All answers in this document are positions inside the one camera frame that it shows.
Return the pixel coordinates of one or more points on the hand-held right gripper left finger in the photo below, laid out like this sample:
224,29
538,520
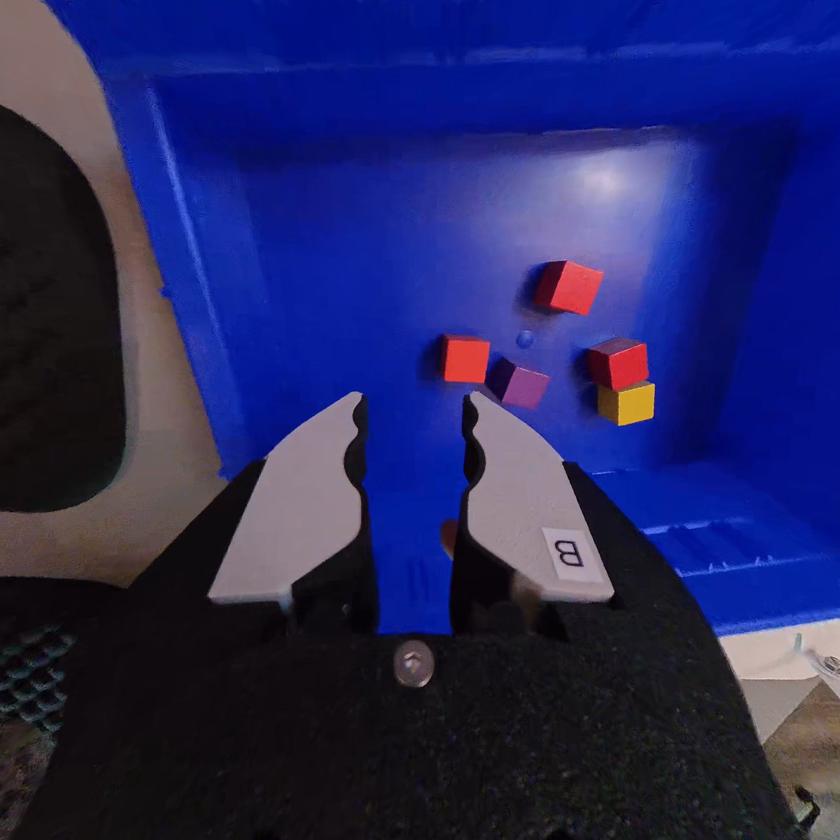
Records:
289,512

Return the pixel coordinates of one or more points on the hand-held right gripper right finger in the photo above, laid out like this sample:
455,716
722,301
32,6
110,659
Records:
518,499

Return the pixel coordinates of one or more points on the purple wooden cube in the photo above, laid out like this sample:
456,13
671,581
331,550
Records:
525,388

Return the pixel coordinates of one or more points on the yellow wooden cube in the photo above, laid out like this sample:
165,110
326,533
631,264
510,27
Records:
627,405

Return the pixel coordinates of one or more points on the red wooden cube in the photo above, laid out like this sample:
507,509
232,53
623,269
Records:
571,289
620,369
466,359

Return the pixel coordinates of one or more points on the blue plastic bin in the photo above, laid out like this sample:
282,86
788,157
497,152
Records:
394,229

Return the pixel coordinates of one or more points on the pale desk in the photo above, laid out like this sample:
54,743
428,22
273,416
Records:
170,426

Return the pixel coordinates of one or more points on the person's right hand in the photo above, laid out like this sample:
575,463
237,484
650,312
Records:
449,538

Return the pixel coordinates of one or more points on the black oval pad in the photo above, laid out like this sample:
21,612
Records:
52,328

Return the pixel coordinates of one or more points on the black bumpy wrist rest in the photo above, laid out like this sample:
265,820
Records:
33,676

